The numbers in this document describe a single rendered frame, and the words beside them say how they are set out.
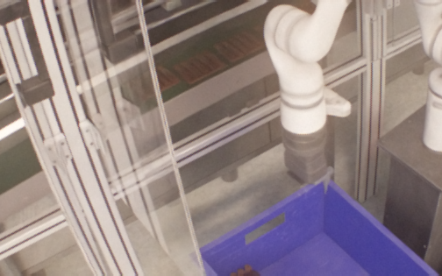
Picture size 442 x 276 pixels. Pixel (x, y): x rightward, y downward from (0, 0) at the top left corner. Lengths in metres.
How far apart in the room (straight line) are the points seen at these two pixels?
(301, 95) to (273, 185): 1.22
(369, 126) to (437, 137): 0.46
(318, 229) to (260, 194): 0.48
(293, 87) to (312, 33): 0.11
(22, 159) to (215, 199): 0.88
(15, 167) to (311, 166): 0.73
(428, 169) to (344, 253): 0.38
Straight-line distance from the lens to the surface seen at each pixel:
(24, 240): 1.40
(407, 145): 1.49
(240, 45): 1.55
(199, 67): 1.50
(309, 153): 1.02
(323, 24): 0.88
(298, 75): 0.94
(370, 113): 1.82
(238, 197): 2.12
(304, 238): 1.67
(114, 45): 0.75
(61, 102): 1.22
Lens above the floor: 1.56
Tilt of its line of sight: 42 degrees down
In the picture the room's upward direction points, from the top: 9 degrees counter-clockwise
